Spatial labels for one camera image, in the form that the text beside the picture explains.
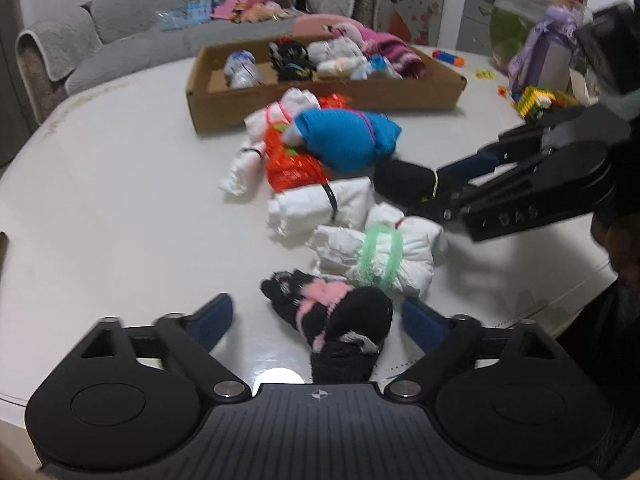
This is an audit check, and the sticker covered refrigerator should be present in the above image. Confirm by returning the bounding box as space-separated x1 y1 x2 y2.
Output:
375 0 448 47

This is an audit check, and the glass bowl with green plant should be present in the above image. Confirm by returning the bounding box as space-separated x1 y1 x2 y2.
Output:
489 0 566 71

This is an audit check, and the shallow cardboard box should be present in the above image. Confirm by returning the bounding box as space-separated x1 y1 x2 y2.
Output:
185 35 468 136

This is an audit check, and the white bundle green fuzzy band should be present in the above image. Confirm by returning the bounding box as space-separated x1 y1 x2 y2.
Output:
306 202 449 297

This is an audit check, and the white bundle pink band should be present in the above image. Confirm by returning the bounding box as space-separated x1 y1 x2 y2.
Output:
244 87 321 142

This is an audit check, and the blue white cloth bundle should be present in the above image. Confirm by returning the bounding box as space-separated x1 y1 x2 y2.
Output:
350 54 403 81

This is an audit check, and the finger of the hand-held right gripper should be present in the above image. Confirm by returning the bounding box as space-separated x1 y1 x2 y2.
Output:
425 152 552 224
435 122 553 191

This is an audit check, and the grey sofa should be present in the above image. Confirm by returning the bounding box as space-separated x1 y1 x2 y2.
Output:
15 0 381 98

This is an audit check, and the grey drawer cabinet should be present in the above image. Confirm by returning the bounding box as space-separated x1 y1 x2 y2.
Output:
459 0 503 57

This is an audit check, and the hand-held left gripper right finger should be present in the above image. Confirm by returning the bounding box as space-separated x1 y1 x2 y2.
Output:
384 296 583 402

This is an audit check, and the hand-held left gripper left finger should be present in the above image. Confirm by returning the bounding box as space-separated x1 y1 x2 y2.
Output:
52 292 252 402

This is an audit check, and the pink knit bundle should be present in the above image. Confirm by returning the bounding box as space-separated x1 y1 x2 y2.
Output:
345 22 427 79

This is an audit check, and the large white bundle black band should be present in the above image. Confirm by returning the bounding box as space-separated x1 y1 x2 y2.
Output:
266 176 375 239

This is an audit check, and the black pink sock bundle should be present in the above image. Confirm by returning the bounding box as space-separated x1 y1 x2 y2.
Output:
260 269 394 385

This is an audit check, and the purple gift bag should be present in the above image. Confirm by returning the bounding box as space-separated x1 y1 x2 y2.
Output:
506 6 583 92

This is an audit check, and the white desktop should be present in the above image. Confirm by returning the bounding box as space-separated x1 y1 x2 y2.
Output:
0 42 631 431

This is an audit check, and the small white bundle black band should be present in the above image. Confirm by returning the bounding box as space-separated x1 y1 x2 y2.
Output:
218 141 267 198

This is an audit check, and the black bundle blue band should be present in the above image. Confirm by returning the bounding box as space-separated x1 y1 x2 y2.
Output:
268 37 319 82

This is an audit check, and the colourful toy pile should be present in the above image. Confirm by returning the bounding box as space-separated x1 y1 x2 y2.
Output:
232 1 296 23

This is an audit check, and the clear plastic bag bundle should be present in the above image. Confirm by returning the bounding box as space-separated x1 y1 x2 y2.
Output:
224 50 267 90

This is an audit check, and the orange bag bundle green tie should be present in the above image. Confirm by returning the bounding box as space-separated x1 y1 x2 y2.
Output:
266 146 331 194

